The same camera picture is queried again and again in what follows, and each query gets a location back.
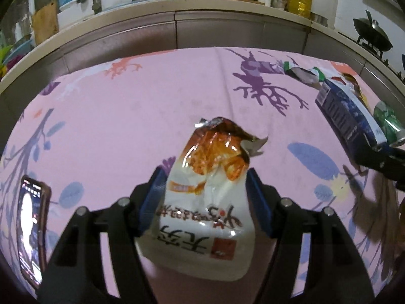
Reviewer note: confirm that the green drink can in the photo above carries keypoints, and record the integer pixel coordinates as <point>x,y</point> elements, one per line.
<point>389,120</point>

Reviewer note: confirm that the smartphone in dark case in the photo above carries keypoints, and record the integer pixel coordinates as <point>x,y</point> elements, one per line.
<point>30,228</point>

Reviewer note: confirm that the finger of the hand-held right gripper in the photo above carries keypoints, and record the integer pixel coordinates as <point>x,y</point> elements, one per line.
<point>387,164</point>

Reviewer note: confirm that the green white snack wrapper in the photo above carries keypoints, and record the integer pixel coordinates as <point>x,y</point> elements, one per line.
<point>303,74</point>

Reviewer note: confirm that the black wok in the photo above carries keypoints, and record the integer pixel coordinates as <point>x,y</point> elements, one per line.
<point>371,31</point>

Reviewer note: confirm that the wooden cutting board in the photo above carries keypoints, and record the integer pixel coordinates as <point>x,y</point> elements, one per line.
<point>46,25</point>

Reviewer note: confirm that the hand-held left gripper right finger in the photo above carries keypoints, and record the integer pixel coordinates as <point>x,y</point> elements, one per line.
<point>258,202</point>

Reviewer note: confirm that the kitchen counter cabinet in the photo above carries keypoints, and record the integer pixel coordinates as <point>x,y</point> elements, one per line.
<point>221,28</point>

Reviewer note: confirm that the blue white milk carton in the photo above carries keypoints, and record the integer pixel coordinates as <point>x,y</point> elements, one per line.
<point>341,110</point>

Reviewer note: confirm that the stack of plastic basins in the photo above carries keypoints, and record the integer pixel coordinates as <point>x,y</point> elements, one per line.
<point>15,50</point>

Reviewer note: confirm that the white orange snack bag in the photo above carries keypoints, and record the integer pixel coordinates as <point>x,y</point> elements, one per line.
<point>205,171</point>

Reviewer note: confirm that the small steel pot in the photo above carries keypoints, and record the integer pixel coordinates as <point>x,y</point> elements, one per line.
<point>319,19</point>

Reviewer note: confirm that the pink printed tablecloth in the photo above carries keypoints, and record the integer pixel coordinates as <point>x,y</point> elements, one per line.
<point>126,117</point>

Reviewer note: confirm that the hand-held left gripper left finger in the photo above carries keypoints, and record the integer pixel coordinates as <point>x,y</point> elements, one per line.
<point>152,202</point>

